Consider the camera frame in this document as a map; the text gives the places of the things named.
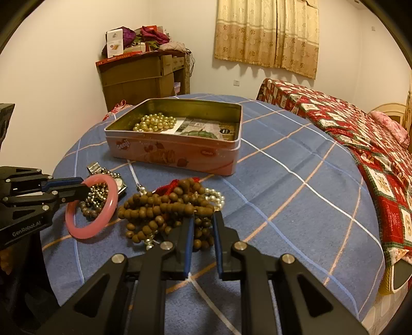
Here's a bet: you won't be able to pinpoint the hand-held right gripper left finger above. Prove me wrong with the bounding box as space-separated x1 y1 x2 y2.
35 216 195 335

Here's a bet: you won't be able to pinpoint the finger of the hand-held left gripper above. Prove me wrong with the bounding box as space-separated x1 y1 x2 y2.
0 185 91 232
0 166 82 195

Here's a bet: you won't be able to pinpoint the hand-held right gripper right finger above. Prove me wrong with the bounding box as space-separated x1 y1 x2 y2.
212 211 371 335

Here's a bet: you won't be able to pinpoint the small metallic bead bracelet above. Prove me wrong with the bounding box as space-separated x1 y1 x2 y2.
84 182 108 207

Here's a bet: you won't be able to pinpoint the silver mesh band wristwatch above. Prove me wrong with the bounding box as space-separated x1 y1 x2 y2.
87 163 127 195

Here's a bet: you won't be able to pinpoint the pink bangle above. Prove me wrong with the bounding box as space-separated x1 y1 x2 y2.
65 175 117 239

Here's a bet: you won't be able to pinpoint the white pearl necklace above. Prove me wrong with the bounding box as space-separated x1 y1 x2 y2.
203 188 225 211

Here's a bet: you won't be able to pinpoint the wooden bead necklace red tassel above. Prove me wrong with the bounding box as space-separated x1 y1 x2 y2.
117 178 216 251

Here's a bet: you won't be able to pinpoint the pink tin box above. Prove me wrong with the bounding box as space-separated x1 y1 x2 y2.
104 98 243 177

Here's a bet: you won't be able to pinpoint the blue plaid tablecloth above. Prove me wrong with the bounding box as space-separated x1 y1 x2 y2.
40 93 385 335

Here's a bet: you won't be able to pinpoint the pile of clothes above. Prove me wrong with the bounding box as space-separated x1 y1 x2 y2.
103 100 133 121

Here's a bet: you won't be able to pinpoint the brown wooden cabinet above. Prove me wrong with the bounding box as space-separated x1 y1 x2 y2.
98 52 191 112

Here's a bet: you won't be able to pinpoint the printed paper leaflet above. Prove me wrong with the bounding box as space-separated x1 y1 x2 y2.
161 118 240 141

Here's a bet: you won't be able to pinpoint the flat red box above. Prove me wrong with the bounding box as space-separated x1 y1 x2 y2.
96 52 152 68

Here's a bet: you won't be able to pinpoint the white upright carton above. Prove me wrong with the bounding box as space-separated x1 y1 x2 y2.
106 29 125 58

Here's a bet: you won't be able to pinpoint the purple clothes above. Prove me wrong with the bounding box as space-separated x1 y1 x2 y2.
102 27 137 55

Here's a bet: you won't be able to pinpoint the magenta cloth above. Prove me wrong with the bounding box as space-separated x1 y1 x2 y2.
140 26 170 44

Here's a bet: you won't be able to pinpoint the pale pink cloth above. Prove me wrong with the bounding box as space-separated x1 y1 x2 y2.
159 41 190 52

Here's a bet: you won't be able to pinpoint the bed with red patterned cover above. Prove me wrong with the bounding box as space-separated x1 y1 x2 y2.
256 78 412 268

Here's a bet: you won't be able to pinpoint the pink pillow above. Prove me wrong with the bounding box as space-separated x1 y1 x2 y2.
370 110 410 149

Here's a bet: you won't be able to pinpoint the beige patterned window curtain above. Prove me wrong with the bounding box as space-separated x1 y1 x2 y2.
214 0 320 79

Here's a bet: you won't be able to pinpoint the cream bed headboard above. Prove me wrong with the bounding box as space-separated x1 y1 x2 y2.
370 103 412 129

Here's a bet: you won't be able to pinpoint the small brown bead bracelet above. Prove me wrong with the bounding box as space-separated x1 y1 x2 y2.
79 201 104 220

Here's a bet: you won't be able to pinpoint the gold pearl necklace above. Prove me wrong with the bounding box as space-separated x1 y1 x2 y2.
133 112 177 132

